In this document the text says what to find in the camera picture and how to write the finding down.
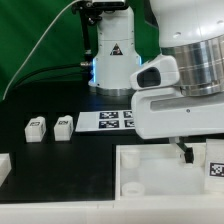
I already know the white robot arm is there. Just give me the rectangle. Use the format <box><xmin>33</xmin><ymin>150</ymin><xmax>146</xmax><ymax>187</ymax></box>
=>
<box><xmin>90</xmin><ymin>0</ymin><xmax>224</xmax><ymax>139</ymax></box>

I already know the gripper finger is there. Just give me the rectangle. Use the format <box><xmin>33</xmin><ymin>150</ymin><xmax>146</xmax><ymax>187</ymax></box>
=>
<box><xmin>169</xmin><ymin>137</ymin><xmax>194</xmax><ymax>163</ymax></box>

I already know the black cable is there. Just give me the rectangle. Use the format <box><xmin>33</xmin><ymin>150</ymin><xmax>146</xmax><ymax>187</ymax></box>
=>
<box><xmin>6</xmin><ymin>63</ymin><xmax>91</xmax><ymax>94</ymax></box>

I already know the white sheet with AprilTags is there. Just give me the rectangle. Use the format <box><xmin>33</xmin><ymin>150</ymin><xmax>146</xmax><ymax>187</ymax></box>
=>
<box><xmin>75</xmin><ymin>110</ymin><xmax>135</xmax><ymax>132</ymax></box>

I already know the white cable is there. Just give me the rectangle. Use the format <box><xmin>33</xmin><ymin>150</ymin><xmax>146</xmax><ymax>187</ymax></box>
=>
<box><xmin>2</xmin><ymin>0</ymin><xmax>84</xmax><ymax>101</ymax></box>

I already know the white obstacle left piece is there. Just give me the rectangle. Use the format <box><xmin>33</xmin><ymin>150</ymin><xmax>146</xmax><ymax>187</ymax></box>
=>
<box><xmin>0</xmin><ymin>154</ymin><xmax>11</xmax><ymax>187</ymax></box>

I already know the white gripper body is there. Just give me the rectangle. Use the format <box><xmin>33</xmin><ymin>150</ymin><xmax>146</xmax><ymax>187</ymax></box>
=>
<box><xmin>130</xmin><ymin>54</ymin><xmax>224</xmax><ymax>139</ymax></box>

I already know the white square tabletop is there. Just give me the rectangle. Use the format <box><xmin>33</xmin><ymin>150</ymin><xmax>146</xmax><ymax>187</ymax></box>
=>
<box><xmin>114</xmin><ymin>143</ymin><xmax>224</xmax><ymax>201</ymax></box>

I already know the white front obstacle bar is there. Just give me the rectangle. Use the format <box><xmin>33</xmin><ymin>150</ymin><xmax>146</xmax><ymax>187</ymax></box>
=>
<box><xmin>0</xmin><ymin>197</ymin><xmax>224</xmax><ymax>224</ymax></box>

